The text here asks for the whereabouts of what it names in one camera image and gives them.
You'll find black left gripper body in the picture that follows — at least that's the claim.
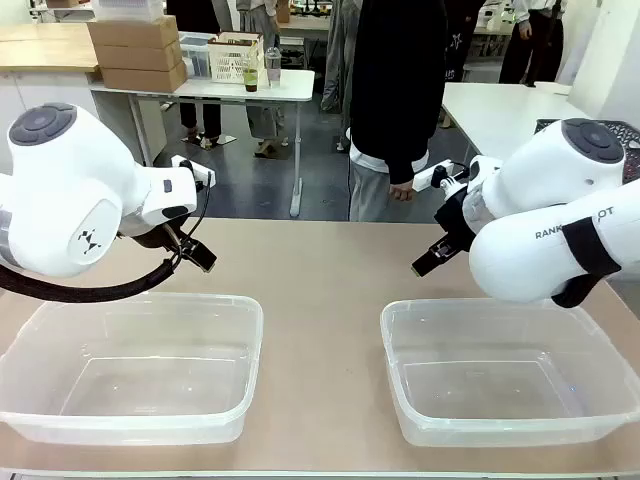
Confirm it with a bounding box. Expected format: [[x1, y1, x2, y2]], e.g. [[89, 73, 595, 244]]
[[124, 219, 197, 255]]

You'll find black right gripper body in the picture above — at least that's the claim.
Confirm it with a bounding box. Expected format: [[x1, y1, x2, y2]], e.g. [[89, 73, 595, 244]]
[[433, 187, 482, 252]]

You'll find clear plastic bin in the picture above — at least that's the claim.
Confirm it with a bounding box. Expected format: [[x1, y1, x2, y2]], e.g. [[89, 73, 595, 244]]
[[379, 297, 634, 448], [0, 292, 265, 446]]

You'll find person's left forearm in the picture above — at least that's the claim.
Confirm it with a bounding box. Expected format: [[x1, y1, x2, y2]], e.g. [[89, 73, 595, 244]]
[[385, 124, 431, 186]]

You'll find white lattice basket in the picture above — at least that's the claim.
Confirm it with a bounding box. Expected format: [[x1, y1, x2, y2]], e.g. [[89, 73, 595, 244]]
[[206, 31, 265, 85]]

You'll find person's left hand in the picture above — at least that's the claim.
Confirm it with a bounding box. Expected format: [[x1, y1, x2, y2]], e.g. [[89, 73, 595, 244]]
[[388, 181, 416, 204]]

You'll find white side table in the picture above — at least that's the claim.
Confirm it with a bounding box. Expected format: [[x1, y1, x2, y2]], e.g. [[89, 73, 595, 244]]
[[441, 81, 597, 167]]

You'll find bystander in black trousers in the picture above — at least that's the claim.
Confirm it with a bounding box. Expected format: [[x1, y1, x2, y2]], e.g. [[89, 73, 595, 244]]
[[165, 0, 225, 149]]

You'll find bystander in grey trousers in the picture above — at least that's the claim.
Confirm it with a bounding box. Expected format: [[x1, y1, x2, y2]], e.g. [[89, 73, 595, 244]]
[[211, 0, 290, 159]]

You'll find person in black sweater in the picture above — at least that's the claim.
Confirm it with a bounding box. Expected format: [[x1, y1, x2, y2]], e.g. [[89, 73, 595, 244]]
[[347, 0, 449, 222]]

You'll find bystander with star print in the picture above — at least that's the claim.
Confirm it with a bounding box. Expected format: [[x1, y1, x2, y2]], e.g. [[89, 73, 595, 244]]
[[442, 0, 487, 84]]

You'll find cup with dark drink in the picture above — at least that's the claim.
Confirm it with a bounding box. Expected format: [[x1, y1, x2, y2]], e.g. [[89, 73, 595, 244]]
[[242, 53, 262, 94]]

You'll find bystander in black clothes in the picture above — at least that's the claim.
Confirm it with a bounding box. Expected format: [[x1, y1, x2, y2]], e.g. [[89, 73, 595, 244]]
[[498, 0, 567, 86]]

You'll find clear storage container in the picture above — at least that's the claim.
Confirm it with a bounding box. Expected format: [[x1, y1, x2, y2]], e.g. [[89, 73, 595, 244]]
[[178, 30, 214, 80]]

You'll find white folding table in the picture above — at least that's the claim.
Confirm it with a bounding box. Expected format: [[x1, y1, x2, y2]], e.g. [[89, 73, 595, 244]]
[[89, 68, 317, 219]]

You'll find bystander in grey coat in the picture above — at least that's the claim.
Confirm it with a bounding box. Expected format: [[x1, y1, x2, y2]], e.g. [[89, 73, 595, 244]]
[[319, 0, 357, 152]]

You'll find clear cup with lid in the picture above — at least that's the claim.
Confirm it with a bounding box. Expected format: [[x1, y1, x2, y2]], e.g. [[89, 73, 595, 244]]
[[264, 46, 283, 89]]

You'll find large cardboard box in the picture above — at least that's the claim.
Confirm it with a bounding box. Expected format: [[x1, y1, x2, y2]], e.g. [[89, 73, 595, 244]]
[[87, 15, 181, 51]]

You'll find wooden desk top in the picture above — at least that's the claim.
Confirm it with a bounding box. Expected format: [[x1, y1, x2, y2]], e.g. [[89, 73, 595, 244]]
[[0, 21, 102, 74]]

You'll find clear plastic box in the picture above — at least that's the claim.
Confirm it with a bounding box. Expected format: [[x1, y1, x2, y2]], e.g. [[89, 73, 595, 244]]
[[91, 0, 166, 22]]

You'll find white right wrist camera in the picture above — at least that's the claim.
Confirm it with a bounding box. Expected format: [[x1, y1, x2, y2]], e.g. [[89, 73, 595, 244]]
[[413, 158, 472, 201]]

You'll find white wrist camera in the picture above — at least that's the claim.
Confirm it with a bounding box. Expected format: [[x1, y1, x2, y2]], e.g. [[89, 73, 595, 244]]
[[170, 155, 218, 188], [413, 158, 472, 201]]

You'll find thin black camera cable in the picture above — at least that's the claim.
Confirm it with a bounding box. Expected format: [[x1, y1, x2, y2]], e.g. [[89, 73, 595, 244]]
[[172, 169, 211, 251]]

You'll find black braided cable sleeve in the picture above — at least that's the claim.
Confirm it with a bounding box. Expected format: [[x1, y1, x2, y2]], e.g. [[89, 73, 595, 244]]
[[0, 253, 182, 304]]

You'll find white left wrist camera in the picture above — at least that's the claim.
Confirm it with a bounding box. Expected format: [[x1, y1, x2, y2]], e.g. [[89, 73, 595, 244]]
[[170, 155, 218, 188]]

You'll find black strap on right arm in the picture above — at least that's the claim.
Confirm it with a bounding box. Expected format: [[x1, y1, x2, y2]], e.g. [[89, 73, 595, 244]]
[[551, 216, 624, 309]]

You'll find white wall panel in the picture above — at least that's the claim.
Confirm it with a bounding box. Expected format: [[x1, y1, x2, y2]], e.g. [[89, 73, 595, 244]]
[[555, 0, 640, 132]]

